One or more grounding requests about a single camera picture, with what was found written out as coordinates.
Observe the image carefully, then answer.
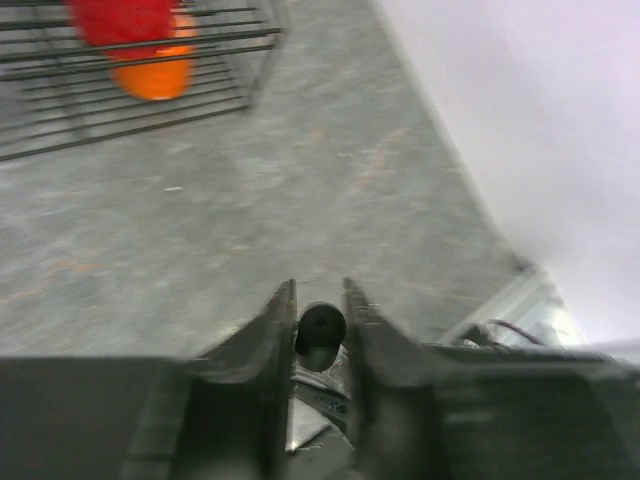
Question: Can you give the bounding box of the red ceramic mug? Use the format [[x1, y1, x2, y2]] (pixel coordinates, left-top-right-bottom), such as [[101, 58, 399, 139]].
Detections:
[[65, 0, 174, 60]]

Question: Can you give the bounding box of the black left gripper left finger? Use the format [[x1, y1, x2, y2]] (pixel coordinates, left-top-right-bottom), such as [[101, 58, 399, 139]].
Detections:
[[1, 281, 296, 479]]

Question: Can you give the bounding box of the black wire rack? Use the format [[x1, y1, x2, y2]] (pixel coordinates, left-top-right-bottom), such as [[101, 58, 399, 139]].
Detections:
[[1, 1, 290, 161]]

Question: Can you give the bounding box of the orange cup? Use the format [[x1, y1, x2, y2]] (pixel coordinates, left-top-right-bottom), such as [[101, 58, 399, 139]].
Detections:
[[109, 10, 196, 100]]

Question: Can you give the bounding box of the black nail polish cap brush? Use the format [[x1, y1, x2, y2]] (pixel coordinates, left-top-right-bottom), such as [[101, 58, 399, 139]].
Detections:
[[295, 302, 347, 372]]

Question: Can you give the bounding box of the glitter nail polish bottle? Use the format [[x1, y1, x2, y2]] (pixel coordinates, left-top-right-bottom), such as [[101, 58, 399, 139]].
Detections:
[[286, 345, 351, 453]]

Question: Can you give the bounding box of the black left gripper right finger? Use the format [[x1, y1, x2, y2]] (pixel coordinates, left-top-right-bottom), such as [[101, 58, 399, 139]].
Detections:
[[343, 279, 639, 479]]

